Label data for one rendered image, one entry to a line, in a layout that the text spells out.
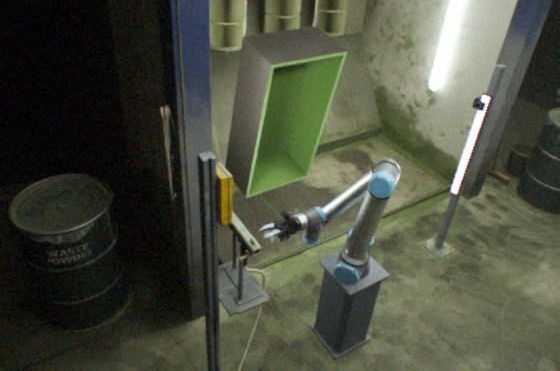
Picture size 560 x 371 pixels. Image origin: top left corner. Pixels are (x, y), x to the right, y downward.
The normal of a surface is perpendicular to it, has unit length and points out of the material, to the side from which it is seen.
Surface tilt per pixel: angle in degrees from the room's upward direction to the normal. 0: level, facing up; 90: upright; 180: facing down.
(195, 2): 90
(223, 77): 57
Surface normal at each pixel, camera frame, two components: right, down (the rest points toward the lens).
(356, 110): 0.48, -0.04
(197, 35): 0.53, 0.50
